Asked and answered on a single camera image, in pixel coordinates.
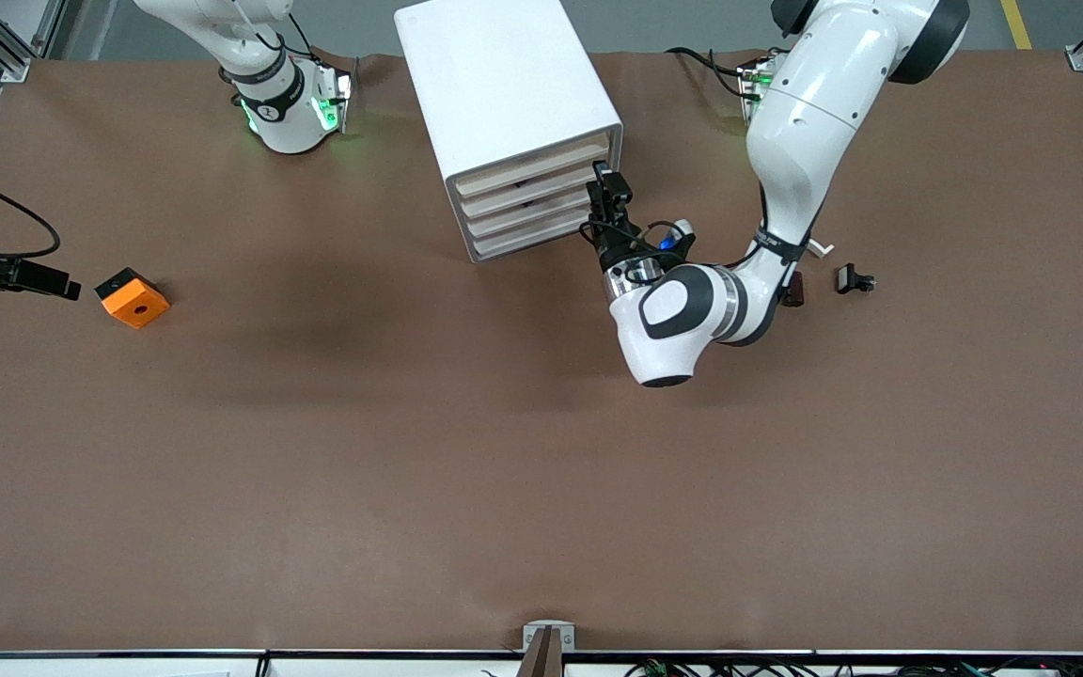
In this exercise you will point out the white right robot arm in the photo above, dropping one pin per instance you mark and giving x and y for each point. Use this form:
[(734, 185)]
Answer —
[(283, 122)]

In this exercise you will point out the white table edge rail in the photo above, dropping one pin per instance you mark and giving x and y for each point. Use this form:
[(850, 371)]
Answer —
[(81, 669)]

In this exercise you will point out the orange box with black part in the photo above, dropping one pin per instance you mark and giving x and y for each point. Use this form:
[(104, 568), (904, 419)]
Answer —
[(137, 306)]

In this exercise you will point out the dark camera mount post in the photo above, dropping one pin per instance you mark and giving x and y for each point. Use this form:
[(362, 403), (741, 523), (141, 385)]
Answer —
[(541, 658)]

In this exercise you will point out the metal base connector bracket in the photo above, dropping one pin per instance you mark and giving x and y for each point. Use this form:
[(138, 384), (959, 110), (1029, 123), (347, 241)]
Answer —
[(333, 99), (756, 80)]

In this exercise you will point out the silver aluminium bar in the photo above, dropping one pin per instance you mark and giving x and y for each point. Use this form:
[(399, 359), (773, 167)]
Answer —
[(551, 162)]

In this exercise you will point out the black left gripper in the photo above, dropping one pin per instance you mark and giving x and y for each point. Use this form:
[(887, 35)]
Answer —
[(611, 246)]

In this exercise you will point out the brown table cover sheet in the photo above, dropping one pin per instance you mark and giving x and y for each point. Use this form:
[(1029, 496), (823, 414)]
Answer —
[(541, 470)]

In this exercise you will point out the small black clip part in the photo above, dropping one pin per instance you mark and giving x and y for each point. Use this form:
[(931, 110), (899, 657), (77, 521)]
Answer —
[(848, 278)]

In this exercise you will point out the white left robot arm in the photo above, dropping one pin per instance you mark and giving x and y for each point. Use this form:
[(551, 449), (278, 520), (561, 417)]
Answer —
[(805, 122)]

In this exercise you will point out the grey metal mounting bracket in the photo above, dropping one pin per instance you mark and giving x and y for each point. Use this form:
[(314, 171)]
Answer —
[(532, 632)]

